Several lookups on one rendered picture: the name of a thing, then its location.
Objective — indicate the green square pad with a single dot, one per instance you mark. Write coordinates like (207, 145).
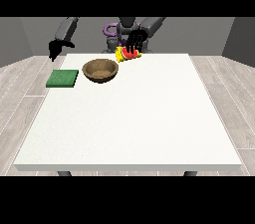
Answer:
(62, 78)

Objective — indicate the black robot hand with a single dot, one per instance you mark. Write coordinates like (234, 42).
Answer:
(55, 47)
(136, 40)

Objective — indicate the yellow cup with melon print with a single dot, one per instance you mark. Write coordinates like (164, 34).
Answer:
(123, 55)

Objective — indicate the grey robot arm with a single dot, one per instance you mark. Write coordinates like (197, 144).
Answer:
(65, 29)
(150, 26)

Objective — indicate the grey robot trunk purple rings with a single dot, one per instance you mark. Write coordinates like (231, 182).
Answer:
(114, 32)

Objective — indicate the brown wooden bowl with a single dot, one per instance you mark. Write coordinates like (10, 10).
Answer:
(100, 70)

